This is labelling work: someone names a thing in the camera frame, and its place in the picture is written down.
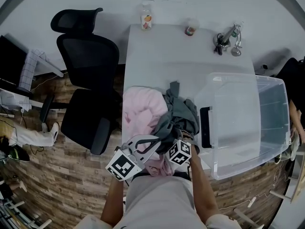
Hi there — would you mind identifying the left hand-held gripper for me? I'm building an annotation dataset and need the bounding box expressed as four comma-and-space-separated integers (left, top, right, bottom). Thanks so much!
105, 135, 163, 181

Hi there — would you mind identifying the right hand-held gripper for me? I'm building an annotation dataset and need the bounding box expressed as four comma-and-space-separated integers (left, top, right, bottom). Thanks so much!
168, 139, 193, 166

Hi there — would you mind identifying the pink garment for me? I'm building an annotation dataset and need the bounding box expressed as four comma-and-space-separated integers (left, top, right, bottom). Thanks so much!
122, 86, 176, 177

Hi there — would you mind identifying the grey garment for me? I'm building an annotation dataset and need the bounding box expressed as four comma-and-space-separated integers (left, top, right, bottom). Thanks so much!
152, 81, 200, 154

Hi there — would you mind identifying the clear plastic storage bin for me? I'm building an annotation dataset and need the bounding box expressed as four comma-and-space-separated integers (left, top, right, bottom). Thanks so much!
194, 72, 292, 181

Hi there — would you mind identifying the person's left forearm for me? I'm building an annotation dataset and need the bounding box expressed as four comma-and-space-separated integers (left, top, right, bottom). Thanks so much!
101, 179, 127, 226

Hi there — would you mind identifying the person's right forearm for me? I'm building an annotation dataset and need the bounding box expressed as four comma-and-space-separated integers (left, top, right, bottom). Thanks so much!
189, 146, 219, 224

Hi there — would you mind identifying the person's right hand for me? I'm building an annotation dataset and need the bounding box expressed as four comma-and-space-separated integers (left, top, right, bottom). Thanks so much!
180, 130, 200, 150

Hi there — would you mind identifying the person's white shirt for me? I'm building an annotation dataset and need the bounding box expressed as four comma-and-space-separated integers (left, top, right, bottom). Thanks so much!
81, 175, 239, 229

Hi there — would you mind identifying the white side desk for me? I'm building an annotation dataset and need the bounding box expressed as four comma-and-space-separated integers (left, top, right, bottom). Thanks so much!
0, 53, 65, 114

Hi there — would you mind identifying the clear plastic drink cup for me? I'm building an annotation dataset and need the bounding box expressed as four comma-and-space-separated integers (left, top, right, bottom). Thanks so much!
184, 18, 200, 36

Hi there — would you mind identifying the silver metal stand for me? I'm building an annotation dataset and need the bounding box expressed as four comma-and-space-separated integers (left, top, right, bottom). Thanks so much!
213, 22, 244, 57

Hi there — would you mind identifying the clear bottle with fruit label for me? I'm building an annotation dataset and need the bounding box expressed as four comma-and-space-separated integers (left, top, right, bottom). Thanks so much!
140, 0, 153, 31

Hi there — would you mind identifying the green label water bottle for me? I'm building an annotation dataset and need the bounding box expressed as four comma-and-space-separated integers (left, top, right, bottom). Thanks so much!
230, 21, 244, 38

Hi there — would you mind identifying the white checked cloth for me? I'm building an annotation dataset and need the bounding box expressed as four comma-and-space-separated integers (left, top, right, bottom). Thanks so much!
18, 48, 45, 92

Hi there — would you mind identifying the black monitor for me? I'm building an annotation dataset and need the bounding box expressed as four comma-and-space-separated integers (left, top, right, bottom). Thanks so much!
0, 34, 28, 88

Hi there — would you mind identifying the white desk frame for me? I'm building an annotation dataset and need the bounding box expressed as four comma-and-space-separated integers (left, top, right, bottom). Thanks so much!
234, 175, 296, 228

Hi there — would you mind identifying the black coiled cable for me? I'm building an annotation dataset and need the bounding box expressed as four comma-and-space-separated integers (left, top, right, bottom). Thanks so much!
213, 33, 226, 56

